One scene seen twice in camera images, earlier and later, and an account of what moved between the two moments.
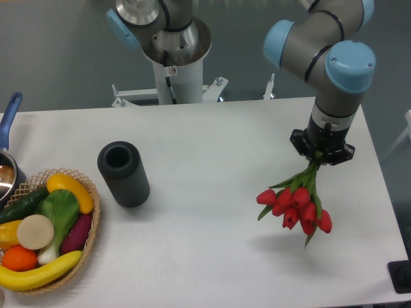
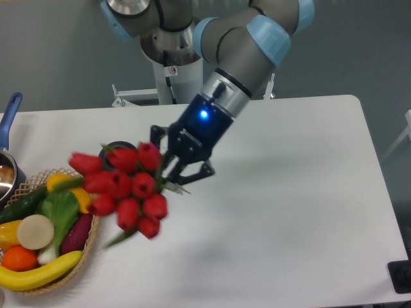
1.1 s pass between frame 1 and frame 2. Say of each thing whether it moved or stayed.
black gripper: moved
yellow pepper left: stayed
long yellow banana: stayed
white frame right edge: stayed
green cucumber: stayed
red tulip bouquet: moved
